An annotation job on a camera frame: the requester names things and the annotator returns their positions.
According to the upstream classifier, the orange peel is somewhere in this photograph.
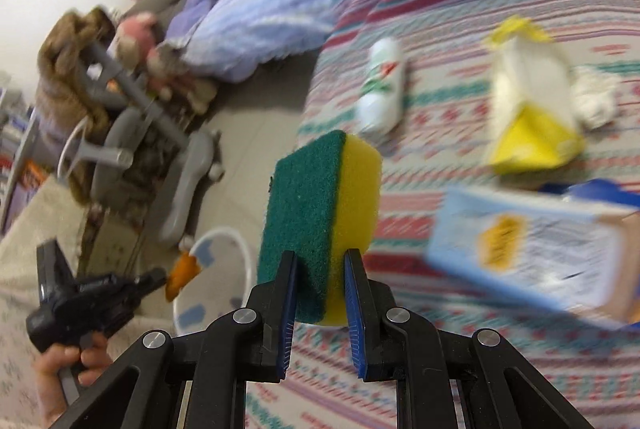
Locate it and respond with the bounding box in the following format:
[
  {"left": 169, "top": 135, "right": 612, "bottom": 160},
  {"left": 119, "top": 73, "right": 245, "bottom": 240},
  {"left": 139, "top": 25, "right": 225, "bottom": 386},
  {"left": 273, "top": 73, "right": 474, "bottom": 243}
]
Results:
[{"left": 165, "top": 253, "right": 201, "bottom": 302}]

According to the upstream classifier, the yellow green sponge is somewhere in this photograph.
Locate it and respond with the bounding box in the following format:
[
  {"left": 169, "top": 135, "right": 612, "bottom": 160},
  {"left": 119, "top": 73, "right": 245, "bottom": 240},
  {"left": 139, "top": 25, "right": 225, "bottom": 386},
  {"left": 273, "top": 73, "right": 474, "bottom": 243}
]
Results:
[{"left": 257, "top": 130, "right": 382, "bottom": 327}]

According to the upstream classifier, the light blue milk carton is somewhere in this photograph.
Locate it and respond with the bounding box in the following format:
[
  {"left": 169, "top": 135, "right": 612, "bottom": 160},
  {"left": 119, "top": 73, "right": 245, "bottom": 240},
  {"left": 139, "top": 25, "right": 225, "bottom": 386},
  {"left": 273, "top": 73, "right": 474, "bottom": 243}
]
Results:
[{"left": 425, "top": 188, "right": 639, "bottom": 329}]

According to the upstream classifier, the dark blue snack box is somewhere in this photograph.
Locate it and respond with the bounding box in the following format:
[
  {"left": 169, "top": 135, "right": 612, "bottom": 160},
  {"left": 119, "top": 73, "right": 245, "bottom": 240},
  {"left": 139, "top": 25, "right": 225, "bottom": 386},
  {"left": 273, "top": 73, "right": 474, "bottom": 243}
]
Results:
[{"left": 563, "top": 179, "right": 640, "bottom": 209}]

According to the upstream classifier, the white patterned trash bin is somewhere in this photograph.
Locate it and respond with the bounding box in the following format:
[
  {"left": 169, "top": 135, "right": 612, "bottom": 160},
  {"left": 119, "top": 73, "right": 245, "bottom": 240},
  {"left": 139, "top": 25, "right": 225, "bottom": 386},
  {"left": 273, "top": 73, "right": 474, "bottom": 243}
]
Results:
[{"left": 172, "top": 227, "right": 256, "bottom": 336}]

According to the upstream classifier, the person left hand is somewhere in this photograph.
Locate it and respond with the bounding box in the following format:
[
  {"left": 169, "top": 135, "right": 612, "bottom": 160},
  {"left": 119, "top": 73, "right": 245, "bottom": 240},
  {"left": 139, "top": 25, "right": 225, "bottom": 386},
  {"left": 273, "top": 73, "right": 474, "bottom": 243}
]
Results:
[{"left": 31, "top": 331, "right": 114, "bottom": 427}]

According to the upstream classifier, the grey wheeled chair base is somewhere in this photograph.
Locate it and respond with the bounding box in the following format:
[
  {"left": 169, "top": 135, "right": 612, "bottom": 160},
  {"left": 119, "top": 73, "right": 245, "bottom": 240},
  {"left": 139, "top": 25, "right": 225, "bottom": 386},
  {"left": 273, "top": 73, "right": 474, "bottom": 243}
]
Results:
[{"left": 56, "top": 41, "right": 224, "bottom": 247}]

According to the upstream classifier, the white bottle far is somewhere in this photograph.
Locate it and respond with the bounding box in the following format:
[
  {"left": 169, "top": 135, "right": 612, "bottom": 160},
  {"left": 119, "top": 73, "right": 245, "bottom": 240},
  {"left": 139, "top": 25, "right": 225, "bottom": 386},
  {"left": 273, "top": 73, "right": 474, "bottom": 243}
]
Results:
[{"left": 355, "top": 37, "right": 406, "bottom": 139}]

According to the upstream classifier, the pink plush toy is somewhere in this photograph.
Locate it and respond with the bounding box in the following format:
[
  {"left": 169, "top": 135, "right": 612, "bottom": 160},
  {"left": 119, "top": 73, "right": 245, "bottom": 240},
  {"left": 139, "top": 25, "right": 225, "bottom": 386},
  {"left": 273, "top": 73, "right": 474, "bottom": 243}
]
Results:
[{"left": 114, "top": 12, "right": 217, "bottom": 115}]

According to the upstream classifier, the patterned red green bed cover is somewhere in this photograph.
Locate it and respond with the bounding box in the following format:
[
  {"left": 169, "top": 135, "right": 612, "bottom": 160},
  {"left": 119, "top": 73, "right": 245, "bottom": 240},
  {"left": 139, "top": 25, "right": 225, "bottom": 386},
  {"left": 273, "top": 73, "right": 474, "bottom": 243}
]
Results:
[{"left": 244, "top": 0, "right": 640, "bottom": 429}]

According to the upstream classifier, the yellow crumpled paper bag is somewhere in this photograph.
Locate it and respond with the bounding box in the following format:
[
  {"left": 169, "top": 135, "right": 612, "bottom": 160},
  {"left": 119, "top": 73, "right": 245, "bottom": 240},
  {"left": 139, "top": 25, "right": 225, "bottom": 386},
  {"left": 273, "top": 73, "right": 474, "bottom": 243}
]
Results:
[{"left": 485, "top": 15, "right": 585, "bottom": 175}]

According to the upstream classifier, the white crumpled tissue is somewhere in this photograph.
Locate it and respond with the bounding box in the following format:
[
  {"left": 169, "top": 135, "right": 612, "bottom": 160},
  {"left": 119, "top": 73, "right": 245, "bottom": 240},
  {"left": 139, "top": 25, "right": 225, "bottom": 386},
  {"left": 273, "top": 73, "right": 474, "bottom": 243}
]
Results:
[{"left": 570, "top": 65, "right": 622, "bottom": 130}]

